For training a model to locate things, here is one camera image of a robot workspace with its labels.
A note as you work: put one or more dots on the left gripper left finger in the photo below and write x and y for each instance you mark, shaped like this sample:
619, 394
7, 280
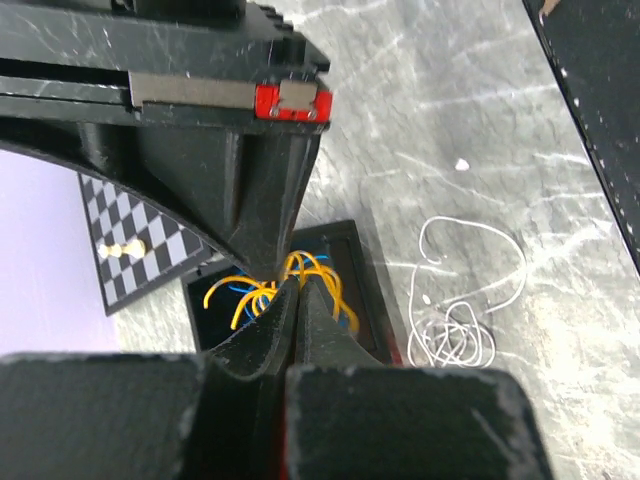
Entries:
262, 347

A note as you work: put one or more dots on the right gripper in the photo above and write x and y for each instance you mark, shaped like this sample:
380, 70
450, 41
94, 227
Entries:
176, 63

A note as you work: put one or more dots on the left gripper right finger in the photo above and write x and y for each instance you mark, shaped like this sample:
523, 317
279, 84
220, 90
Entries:
321, 341

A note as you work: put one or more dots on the black plastic bin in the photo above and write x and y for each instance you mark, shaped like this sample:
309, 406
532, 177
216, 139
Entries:
334, 244

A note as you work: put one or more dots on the red plastic bin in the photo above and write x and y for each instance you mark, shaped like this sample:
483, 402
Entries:
393, 348

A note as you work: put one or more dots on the white chess piece left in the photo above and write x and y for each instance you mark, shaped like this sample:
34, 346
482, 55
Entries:
135, 248

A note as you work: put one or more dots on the chessboard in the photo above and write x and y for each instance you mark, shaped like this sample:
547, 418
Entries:
114, 216

